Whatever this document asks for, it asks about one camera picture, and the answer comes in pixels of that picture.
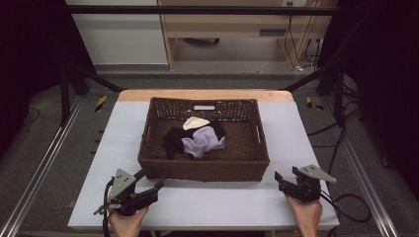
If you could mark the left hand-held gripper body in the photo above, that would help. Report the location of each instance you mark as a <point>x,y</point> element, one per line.
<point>122,186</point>

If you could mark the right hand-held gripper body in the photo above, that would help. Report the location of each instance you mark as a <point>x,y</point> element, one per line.
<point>306,186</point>

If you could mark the brown woven basket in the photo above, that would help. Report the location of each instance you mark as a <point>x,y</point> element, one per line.
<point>243,154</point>

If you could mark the black sock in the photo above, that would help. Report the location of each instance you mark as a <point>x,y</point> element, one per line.
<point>174,140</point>

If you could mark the lavender sock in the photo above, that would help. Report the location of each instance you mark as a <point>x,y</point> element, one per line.
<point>204,141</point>

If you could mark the cream white sock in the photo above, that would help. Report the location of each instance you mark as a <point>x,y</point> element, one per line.
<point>194,123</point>

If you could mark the person's right hand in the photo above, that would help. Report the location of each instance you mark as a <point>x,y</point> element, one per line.
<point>308,215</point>

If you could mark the person's left hand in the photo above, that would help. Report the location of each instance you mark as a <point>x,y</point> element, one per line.
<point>126,223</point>

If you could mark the white table mat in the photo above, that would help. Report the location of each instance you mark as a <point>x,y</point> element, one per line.
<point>290,138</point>

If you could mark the yellow black tape marker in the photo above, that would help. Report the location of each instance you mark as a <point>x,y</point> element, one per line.
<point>100,103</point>
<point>311,103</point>

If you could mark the black metal stand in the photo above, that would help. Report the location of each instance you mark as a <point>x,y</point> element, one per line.
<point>65,95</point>
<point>338,95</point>

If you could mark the black curtain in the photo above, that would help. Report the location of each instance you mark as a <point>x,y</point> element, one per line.
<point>29,59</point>
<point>385,82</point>

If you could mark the white cabinet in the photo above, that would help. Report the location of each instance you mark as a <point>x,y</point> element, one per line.
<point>122,36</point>

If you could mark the light wooden desk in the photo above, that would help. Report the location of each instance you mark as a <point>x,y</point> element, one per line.
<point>230,29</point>

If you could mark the black horizontal metal bar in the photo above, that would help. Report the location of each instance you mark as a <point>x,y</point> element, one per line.
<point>197,10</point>

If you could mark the aluminium floor rail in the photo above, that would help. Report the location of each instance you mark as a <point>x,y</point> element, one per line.
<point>42,168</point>
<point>362,184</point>

